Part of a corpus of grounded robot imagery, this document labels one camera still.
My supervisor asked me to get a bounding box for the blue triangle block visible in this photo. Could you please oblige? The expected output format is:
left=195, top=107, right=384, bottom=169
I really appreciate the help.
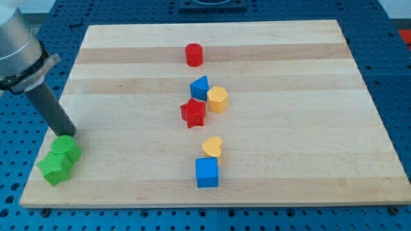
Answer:
left=189, top=76, right=209, bottom=101

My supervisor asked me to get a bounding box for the red cylinder block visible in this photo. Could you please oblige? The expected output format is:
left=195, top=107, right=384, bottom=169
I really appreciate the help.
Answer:
left=185, top=43, right=204, bottom=67

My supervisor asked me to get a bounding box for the yellow heart block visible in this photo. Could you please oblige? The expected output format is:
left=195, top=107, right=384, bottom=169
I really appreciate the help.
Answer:
left=201, top=136, right=223, bottom=165

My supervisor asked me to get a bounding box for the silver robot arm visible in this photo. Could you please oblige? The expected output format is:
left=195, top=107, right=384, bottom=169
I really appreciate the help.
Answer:
left=1, top=0, right=60, bottom=94

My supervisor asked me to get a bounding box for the green star block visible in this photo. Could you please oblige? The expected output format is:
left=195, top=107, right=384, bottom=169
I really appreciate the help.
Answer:
left=36, top=152, right=73, bottom=186

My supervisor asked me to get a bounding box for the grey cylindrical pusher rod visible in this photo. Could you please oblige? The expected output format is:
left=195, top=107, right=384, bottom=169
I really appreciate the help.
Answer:
left=24, top=82, right=76, bottom=136

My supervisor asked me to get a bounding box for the wooden board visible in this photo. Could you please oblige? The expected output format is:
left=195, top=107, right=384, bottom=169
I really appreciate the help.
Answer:
left=20, top=20, right=410, bottom=209

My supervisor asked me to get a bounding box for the green cylinder block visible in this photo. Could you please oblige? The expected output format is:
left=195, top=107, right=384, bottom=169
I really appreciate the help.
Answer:
left=51, top=135, right=82, bottom=163

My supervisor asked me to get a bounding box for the yellow hexagon block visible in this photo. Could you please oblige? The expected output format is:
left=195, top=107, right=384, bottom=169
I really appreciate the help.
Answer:
left=207, top=87, right=228, bottom=113

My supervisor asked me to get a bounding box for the blue cube block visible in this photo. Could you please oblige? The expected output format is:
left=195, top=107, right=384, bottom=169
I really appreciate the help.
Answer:
left=195, top=157, right=219, bottom=188

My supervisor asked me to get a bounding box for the red star block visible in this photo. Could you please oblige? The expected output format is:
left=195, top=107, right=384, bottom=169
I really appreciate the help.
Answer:
left=180, top=98, right=206, bottom=128

